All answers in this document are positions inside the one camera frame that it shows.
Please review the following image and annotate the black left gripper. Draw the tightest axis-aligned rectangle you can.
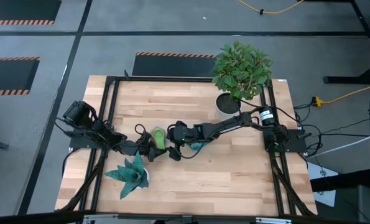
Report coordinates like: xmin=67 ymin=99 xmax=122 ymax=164
xmin=135 ymin=131 xmax=168 ymax=162

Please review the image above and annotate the silver camera mount bar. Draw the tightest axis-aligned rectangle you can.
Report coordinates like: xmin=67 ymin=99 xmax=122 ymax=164
xmin=81 ymin=213 xmax=293 ymax=224

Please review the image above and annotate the teal plastic basket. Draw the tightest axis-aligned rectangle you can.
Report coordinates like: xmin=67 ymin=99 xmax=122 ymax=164
xmin=187 ymin=141 xmax=211 ymax=153

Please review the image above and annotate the yellow extension cord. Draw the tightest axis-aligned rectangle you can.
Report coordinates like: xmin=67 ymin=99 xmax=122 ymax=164
xmin=311 ymin=80 xmax=370 ymax=108

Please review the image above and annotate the white floor sheet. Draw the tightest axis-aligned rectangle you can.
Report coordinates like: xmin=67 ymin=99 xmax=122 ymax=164
xmin=307 ymin=161 xmax=336 ymax=208

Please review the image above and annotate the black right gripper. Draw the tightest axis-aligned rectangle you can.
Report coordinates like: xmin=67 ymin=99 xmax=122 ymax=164
xmin=166 ymin=120 xmax=201 ymax=162

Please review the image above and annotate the black aluminium table frame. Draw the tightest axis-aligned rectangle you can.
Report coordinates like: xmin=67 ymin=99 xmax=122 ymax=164
xmin=60 ymin=70 xmax=318 ymax=218

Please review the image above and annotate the thin yellow floor cable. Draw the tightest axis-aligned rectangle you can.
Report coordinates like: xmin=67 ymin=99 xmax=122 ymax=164
xmin=236 ymin=0 xmax=305 ymax=16

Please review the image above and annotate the white cable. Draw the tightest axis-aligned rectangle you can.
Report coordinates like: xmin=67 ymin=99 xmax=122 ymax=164
xmin=305 ymin=128 xmax=370 ymax=160

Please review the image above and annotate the black floor cable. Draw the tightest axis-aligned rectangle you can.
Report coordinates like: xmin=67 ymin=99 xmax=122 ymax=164
xmin=308 ymin=117 xmax=370 ymax=136

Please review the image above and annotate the leafy green plant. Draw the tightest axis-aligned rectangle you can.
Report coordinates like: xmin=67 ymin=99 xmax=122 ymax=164
xmin=211 ymin=40 xmax=274 ymax=102

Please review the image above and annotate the spiky green succulent plant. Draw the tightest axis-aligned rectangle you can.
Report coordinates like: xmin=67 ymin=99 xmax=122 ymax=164
xmin=103 ymin=151 xmax=150 ymax=200

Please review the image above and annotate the black desk leg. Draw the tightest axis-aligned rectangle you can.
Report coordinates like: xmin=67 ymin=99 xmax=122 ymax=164
xmin=323 ymin=0 xmax=370 ymax=85

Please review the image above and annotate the large white plant pot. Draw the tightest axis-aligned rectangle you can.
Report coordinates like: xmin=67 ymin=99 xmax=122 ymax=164
xmin=215 ymin=91 xmax=243 ymax=122

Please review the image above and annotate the black bench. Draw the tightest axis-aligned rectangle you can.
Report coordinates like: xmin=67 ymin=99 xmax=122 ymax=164
xmin=310 ymin=169 xmax=370 ymax=224

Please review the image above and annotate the black striped-edge floor mat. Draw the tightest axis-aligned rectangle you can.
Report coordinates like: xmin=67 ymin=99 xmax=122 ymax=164
xmin=0 ymin=57 xmax=41 ymax=97
xmin=0 ymin=0 xmax=62 ymax=26
xmin=131 ymin=52 xmax=218 ymax=78

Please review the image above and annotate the green measuring cup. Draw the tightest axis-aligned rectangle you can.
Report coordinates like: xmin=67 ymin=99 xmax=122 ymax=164
xmin=150 ymin=126 xmax=168 ymax=151

